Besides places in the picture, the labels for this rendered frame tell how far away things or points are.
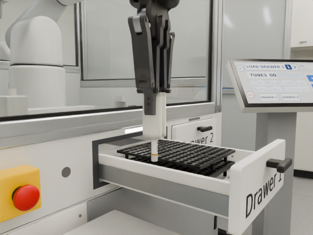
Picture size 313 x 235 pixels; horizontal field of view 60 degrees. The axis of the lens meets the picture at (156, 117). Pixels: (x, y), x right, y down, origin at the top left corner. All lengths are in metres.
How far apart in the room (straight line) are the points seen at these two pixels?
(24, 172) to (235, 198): 0.34
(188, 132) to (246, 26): 1.51
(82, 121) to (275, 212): 1.25
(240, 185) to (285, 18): 1.90
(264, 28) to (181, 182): 1.88
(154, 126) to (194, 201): 0.16
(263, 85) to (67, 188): 1.07
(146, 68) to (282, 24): 1.93
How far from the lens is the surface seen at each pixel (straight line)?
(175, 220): 0.98
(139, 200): 0.79
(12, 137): 0.53
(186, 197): 0.51
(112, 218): 0.65
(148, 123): 0.42
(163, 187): 0.53
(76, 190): 0.63
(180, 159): 0.57
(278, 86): 1.46
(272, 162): 0.55
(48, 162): 0.57
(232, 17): 2.35
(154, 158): 0.43
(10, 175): 0.49
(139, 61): 0.38
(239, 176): 0.43
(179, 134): 0.86
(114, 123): 0.66
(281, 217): 1.67
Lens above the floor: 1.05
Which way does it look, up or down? 6 degrees down
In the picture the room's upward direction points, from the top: straight up
